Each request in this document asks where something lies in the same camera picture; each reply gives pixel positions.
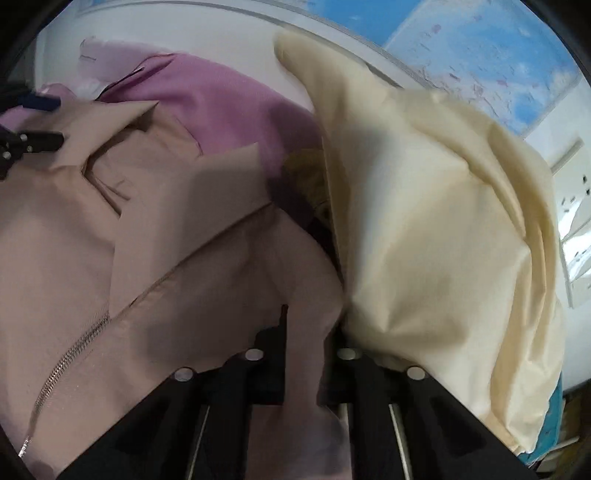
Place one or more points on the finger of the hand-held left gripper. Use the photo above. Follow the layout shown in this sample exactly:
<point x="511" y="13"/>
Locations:
<point x="39" y="101"/>
<point x="32" y="142"/>

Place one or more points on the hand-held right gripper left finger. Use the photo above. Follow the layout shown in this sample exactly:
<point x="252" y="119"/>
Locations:
<point x="272" y="364"/>

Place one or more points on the teal cloth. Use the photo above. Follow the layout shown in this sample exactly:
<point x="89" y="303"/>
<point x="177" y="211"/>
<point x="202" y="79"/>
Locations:
<point x="551" y="415"/>

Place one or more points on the wall map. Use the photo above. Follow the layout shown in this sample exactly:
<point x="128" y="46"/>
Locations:
<point x="485" y="55"/>

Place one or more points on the cream cloth garment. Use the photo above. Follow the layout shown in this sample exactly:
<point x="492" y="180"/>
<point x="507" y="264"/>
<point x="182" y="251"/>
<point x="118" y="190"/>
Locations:
<point x="415" y="207"/>

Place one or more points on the beige pink zip jacket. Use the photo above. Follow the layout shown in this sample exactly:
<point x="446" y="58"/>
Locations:
<point x="184" y="230"/>

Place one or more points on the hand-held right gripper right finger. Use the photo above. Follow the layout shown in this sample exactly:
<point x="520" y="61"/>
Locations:
<point x="337" y="378"/>

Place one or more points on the white wall socket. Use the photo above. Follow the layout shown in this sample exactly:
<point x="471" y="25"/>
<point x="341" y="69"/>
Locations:
<point x="577" y="194"/>

